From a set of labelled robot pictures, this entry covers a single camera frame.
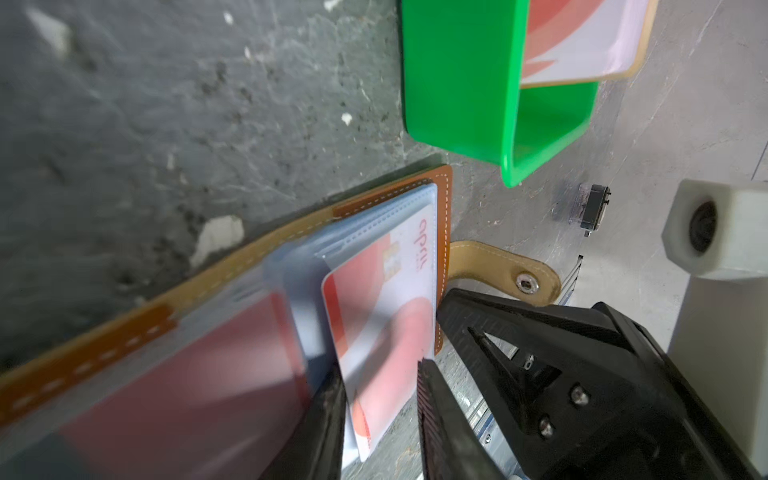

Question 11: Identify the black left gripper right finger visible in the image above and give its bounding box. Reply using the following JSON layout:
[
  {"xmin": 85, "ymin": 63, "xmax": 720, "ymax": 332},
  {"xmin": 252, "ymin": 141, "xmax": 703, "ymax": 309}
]
[{"xmin": 416, "ymin": 359, "xmax": 504, "ymax": 480}]

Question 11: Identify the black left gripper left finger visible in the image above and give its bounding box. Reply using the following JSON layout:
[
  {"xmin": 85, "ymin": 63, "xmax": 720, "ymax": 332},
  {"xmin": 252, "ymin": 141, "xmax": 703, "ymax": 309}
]
[{"xmin": 260, "ymin": 365, "xmax": 347, "ymax": 480}]

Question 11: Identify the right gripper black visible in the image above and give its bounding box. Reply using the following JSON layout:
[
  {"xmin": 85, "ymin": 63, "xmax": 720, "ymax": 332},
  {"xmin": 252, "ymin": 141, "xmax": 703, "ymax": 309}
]
[{"xmin": 437, "ymin": 289, "xmax": 761, "ymax": 479}]

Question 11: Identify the brown leather card holder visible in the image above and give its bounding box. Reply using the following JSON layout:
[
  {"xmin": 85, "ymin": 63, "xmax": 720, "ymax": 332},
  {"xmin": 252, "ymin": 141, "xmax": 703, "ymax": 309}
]
[{"xmin": 1, "ymin": 165, "xmax": 561, "ymax": 479}]

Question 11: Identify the pink red credit card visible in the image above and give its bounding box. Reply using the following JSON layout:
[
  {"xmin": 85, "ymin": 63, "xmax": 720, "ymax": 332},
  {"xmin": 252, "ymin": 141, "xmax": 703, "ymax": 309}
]
[
  {"xmin": 321, "ymin": 204, "xmax": 436, "ymax": 461},
  {"xmin": 63, "ymin": 293, "xmax": 311, "ymax": 479}
]

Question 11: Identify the green plastic card bin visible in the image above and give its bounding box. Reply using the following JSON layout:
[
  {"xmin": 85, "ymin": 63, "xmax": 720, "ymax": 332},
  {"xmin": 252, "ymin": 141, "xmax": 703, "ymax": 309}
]
[{"xmin": 401, "ymin": 0, "xmax": 599, "ymax": 188}]

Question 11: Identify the stack of cards in bin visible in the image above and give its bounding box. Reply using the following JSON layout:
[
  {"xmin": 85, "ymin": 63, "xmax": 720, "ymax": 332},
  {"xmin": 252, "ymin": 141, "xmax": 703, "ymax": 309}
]
[{"xmin": 521, "ymin": 0, "xmax": 658, "ymax": 88}]

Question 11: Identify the small black pink object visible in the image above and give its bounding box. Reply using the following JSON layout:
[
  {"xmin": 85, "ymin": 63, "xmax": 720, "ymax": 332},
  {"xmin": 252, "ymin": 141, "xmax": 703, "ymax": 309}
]
[{"xmin": 568, "ymin": 183, "xmax": 611, "ymax": 237}]

